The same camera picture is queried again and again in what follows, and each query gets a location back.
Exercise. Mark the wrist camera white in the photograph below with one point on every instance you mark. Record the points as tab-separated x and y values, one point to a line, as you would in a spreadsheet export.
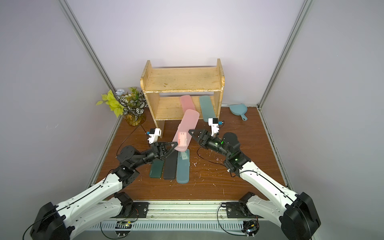
153	135
215	124

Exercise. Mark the right circuit board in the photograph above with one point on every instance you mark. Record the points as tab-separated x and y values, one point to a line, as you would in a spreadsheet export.
250	228

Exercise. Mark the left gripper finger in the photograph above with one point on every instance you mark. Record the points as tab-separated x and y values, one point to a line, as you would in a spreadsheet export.
169	151
168	144

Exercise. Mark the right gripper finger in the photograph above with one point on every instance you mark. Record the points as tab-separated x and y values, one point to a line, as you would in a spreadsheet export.
196	132
197	139

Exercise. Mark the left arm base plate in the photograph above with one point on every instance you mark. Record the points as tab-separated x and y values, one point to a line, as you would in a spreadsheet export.
135	210

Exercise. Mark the teal dustpan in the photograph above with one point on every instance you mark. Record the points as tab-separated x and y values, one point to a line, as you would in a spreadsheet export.
239	110

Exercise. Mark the wooden two-tier shelf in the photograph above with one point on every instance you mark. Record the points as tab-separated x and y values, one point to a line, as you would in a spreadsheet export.
157	81

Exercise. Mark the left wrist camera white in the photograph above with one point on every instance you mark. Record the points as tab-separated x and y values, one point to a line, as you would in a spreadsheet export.
153	135

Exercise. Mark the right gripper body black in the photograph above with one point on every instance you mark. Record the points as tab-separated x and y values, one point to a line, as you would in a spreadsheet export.
205	138

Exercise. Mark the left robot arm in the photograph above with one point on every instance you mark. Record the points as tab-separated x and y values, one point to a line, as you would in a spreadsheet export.
102	201

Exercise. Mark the dark green pencil case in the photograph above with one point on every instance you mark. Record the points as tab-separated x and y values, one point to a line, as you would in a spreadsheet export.
156	169

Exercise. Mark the potted plant in glass vase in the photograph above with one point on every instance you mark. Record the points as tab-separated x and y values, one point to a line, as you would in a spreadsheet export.
129	105

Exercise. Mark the teal pencil case shelf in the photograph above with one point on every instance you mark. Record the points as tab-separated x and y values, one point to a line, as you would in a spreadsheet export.
207	108

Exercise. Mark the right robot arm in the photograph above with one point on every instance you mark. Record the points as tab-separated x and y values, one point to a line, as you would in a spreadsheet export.
294	213

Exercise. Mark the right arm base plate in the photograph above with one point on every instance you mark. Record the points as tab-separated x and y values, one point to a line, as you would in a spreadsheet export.
236	210

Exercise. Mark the pink pencil case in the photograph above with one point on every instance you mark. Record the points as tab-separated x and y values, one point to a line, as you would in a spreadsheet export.
182	136
187	103

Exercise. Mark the aluminium mounting rail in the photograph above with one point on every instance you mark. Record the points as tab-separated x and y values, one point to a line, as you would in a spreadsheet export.
184	216

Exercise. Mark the circuit board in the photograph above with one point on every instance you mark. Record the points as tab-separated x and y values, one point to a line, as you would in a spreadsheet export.
250	228
123	228

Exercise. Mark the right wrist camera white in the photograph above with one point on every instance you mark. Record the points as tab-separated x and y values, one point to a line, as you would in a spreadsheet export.
215	124

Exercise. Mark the black pencil case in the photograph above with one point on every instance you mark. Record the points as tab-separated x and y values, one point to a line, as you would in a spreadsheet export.
170	167

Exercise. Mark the light teal large pencil case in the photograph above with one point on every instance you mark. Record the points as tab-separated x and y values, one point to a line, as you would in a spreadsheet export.
183	167

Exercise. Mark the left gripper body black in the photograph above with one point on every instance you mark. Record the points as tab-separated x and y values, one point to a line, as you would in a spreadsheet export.
153	149

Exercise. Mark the left circuit board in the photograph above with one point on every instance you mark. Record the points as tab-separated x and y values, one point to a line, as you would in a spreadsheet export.
123	228

